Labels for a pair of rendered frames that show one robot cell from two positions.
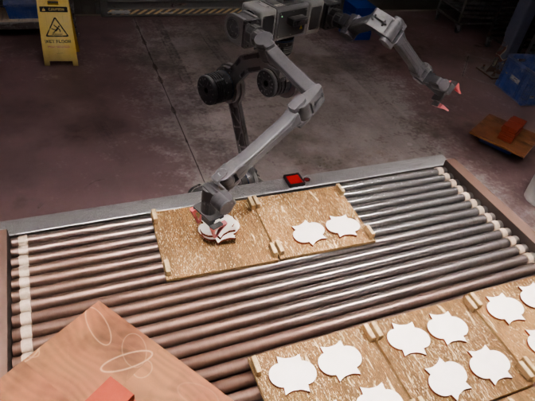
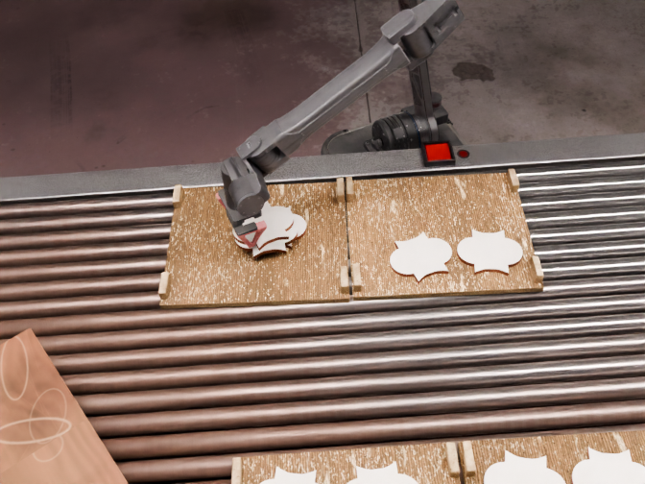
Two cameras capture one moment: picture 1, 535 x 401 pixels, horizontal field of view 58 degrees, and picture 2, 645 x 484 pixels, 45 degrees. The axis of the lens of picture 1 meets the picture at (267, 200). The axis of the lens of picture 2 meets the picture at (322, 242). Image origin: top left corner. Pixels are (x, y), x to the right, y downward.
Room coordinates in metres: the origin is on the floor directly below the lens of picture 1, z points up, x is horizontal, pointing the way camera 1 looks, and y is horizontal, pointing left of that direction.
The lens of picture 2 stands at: (0.35, -0.46, 2.28)
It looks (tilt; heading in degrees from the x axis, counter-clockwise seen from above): 50 degrees down; 27
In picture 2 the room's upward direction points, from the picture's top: 3 degrees counter-clockwise
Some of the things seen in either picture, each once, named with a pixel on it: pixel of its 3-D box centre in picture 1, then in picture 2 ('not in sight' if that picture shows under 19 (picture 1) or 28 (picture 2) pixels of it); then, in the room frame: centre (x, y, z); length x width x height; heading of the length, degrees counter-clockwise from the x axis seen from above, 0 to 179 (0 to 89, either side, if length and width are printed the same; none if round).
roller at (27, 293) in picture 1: (287, 242); (383, 266); (1.37, -0.10, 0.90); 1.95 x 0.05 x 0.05; 117
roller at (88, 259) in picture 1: (277, 224); (378, 232); (1.46, -0.05, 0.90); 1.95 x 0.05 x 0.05; 117
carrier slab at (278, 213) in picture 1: (310, 219); (438, 232); (1.49, -0.19, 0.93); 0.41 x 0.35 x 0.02; 116
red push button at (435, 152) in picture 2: (294, 180); (438, 154); (1.74, -0.10, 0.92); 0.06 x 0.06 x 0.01; 27
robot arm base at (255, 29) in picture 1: (255, 36); not in sight; (1.99, 0.15, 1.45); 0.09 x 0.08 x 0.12; 137
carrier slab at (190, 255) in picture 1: (212, 236); (257, 241); (1.30, 0.18, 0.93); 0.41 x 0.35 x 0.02; 115
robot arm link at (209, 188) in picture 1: (211, 193); (236, 176); (1.28, 0.20, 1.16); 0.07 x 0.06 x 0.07; 47
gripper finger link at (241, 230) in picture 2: (213, 226); (248, 228); (1.26, 0.18, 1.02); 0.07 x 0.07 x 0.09; 49
